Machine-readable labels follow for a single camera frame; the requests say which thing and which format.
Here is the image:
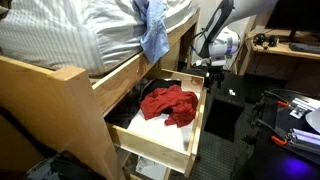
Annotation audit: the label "blue shirt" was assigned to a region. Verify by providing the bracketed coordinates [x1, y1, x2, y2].
[132, 0, 170, 65]

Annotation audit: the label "black keyboard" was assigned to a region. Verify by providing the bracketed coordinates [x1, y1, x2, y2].
[288, 41, 320, 55]

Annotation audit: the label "silver metal bracket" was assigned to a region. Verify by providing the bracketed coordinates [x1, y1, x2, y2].
[288, 97, 320, 121]

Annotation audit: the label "aluminium extrusion bar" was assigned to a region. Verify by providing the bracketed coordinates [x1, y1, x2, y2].
[287, 127, 320, 156]

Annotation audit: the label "black garment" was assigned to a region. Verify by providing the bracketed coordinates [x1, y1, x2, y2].
[106, 78, 183, 130]

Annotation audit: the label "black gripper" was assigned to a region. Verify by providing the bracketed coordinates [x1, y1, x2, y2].
[203, 65, 226, 91]

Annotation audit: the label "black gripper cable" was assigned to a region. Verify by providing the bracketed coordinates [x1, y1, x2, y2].
[190, 29, 205, 54]

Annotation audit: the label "mattress with white sheet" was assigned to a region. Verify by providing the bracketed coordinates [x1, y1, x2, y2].
[0, 0, 198, 76]

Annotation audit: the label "black monitor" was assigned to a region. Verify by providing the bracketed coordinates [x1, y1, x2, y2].
[264, 0, 320, 40]

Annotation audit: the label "black headphones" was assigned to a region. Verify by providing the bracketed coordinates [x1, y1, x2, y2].
[252, 32, 280, 48]

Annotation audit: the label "wooden bed frame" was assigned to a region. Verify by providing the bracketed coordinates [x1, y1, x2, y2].
[89, 9, 201, 118]

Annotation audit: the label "white crumpled clothes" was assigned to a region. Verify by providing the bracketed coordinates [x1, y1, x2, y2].
[134, 155, 168, 180]

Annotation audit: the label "orange handled clamp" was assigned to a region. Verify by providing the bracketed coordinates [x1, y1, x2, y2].
[262, 89, 292, 110]
[255, 118, 290, 148]

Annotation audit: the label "wooden desk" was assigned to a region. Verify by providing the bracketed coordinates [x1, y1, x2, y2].
[233, 0, 320, 98]

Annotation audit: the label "robot mounting table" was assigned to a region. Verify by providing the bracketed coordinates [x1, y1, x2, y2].
[233, 88, 320, 180]

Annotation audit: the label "red shirt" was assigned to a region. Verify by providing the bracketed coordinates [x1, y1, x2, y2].
[139, 84, 200, 128]

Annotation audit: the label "black box cabinet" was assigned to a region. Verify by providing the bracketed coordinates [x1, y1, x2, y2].
[203, 71, 248, 143]

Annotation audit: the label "dark blue clothes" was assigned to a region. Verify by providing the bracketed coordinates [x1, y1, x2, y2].
[23, 150, 108, 180]

